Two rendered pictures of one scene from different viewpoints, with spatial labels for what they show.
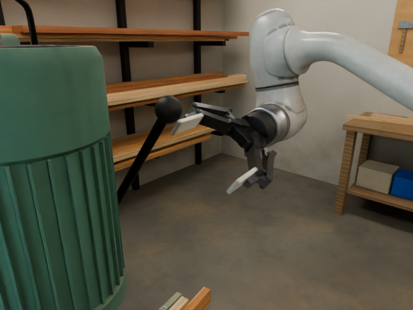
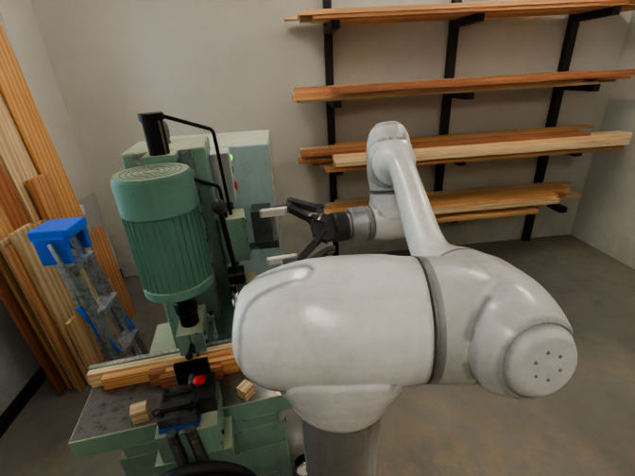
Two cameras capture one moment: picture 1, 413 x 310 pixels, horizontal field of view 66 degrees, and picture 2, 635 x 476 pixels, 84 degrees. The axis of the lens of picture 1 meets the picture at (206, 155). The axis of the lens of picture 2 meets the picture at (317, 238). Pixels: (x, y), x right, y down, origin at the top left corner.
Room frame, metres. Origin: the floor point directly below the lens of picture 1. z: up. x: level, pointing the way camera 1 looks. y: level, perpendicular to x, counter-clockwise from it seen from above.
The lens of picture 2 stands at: (0.01, -0.63, 1.69)
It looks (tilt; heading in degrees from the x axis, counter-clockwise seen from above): 25 degrees down; 45
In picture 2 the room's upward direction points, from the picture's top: 3 degrees counter-clockwise
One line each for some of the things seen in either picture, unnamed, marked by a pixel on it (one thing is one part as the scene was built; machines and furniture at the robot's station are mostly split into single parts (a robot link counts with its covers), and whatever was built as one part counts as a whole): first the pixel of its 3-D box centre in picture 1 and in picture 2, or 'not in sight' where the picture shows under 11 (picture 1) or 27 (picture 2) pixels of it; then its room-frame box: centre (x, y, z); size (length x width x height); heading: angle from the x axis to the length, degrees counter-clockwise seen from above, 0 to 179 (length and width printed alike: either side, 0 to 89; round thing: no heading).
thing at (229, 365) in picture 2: not in sight; (207, 368); (0.32, 0.15, 0.93); 0.22 x 0.01 x 0.06; 146
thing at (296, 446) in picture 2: not in sight; (302, 457); (0.47, -0.07, 0.58); 0.12 x 0.08 x 0.08; 56
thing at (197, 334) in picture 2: not in sight; (195, 330); (0.34, 0.21, 1.03); 0.14 x 0.07 x 0.09; 56
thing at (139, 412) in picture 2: not in sight; (140, 412); (0.13, 0.16, 0.92); 0.04 x 0.03 x 0.04; 153
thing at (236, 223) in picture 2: not in sight; (235, 235); (0.57, 0.29, 1.23); 0.09 x 0.08 x 0.15; 56
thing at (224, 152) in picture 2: not in sight; (223, 175); (0.62, 0.38, 1.40); 0.10 x 0.06 x 0.16; 56
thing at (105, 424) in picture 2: not in sight; (198, 404); (0.26, 0.11, 0.87); 0.61 x 0.30 x 0.06; 146
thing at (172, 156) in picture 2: not in sight; (158, 146); (0.40, 0.31, 1.54); 0.08 x 0.08 x 0.17; 56
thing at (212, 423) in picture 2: not in sight; (192, 420); (0.21, 0.04, 0.91); 0.15 x 0.14 x 0.09; 146
